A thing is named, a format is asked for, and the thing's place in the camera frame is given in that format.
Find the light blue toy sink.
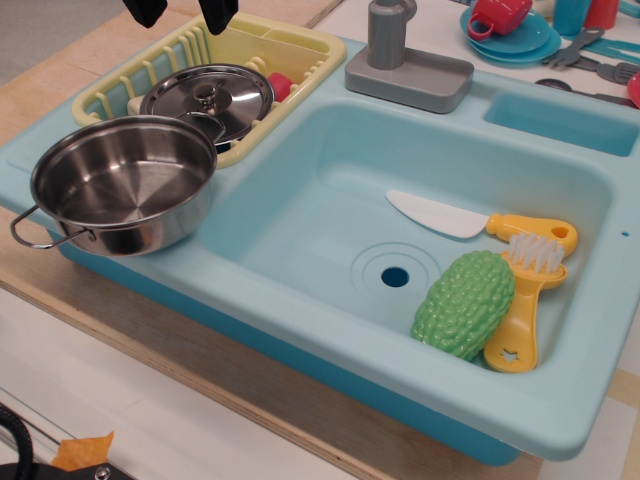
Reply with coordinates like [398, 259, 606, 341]
[0, 35, 640, 469]

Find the yellow dish brush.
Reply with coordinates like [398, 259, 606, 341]
[483, 233, 567, 374]

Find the dark grey toy spoon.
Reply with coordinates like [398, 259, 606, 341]
[534, 78, 637, 107]

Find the red toy mug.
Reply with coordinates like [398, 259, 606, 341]
[466, 0, 533, 41]

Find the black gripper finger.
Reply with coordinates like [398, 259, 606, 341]
[199, 0, 239, 35]
[123, 0, 168, 28]

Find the steel pot lid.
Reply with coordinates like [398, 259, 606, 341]
[139, 64, 275, 145]

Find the blue toy plates stack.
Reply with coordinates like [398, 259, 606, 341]
[467, 11, 562, 65]

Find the white and yellow toy knife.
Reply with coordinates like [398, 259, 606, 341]
[385, 190, 579, 256]

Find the red toy cup in rack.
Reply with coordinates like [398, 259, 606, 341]
[267, 72, 293, 103]

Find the steel pot with handles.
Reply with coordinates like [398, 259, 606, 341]
[10, 115, 217, 256]

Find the black cable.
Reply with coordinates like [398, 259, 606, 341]
[0, 402, 35, 480]

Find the blue toy cup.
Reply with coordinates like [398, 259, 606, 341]
[553, 0, 590, 36]

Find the grey toy spatula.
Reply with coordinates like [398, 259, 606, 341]
[572, 57, 640, 85]

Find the yellow plastic dish rack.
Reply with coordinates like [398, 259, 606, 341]
[71, 12, 346, 168]

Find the grey toy fork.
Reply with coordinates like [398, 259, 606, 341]
[543, 27, 605, 68]

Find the grey toy faucet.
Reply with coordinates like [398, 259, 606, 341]
[345, 1, 474, 114]

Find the blue toy utensil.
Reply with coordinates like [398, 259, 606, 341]
[585, 38, 639, 62]

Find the green bumpy toy vegetable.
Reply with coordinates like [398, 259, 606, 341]
[410, 250, 515, 361]

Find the orange cloth piece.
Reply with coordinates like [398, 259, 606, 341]
[51, 432, 114, 472]

